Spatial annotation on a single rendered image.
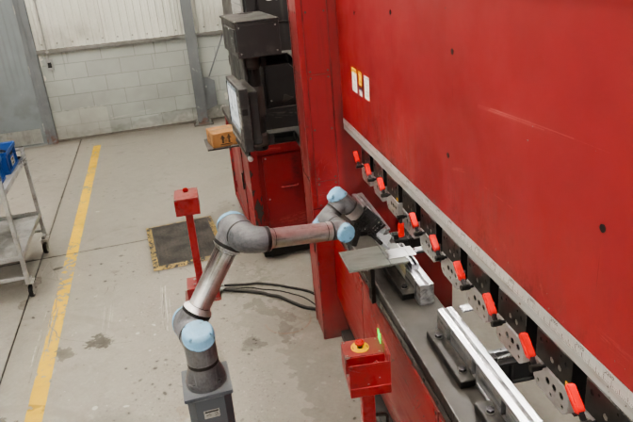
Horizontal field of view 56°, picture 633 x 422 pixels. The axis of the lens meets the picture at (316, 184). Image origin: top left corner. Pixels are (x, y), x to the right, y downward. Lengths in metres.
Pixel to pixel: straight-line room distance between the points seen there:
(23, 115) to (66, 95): 0.64
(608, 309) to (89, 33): 8.30
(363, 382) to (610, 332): 1.22
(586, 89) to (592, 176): 0.17
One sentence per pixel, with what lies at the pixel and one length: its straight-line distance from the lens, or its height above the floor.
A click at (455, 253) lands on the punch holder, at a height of 1.30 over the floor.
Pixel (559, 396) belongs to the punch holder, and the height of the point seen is 1.22.
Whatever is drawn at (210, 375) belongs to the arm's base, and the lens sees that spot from 2.35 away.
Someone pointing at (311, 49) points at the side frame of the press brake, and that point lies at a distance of 3.19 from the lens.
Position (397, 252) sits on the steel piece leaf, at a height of 1.00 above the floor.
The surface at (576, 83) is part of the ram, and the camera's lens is 1.33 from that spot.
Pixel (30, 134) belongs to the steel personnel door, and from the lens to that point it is 9.39.
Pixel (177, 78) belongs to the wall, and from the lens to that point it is 9.15.
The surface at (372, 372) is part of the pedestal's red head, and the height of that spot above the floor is 0.77.
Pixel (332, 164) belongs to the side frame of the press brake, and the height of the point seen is 1.14.
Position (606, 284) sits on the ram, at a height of 1.59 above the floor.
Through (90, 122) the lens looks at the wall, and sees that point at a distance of 9.30.
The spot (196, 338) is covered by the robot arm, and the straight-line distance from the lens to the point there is 2.27.
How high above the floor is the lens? 2.25
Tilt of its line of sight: 21 degrees down
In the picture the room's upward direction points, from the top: 5 degrees counter-clockwise
